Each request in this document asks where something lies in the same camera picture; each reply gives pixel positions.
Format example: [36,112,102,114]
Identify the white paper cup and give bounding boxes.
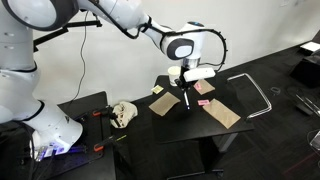
[167,65,183,87]

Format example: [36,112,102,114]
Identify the black base cables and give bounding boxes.
[19,124,56,180]

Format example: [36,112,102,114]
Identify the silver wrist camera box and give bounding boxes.
[183,67,216,83]

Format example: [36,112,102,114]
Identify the crumpled white cloth bag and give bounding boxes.
[109,100,139,129]

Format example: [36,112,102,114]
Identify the large brown paper envelope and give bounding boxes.
[202,98,242,130]

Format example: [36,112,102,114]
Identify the metal floor bars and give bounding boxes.
[294,93,320,118]

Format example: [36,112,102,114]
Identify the small brown paper envelope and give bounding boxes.
[193,79,216,96]

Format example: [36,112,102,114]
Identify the thin black camera cable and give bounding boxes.
[68,10,89,105]

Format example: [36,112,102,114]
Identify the clear plastic container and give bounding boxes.
[307,129,320,152]

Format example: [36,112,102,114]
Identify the yellow sticky note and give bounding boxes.
[150,84,165,95]

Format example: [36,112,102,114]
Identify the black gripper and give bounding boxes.
[175,58,201,95]

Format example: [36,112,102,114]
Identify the black robot stand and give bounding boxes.
[0,90,118,180]

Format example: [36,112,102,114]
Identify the black table pedestal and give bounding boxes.
[165,132,240,180]

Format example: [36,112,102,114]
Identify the white paper sheet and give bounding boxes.
[299,41,320,54]

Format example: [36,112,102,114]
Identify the black case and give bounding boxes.
[289,54,320,90]

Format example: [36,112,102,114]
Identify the medium brown paper envelope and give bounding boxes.
[148,91,182,117]

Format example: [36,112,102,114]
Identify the white pen blue cap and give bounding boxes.
[183,90,191,111]

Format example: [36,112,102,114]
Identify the orange black bar clamp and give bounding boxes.
[93,134,118,153]
[92,104,122,128]

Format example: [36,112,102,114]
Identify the black chair metal frame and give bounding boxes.
[225,72,273,121]

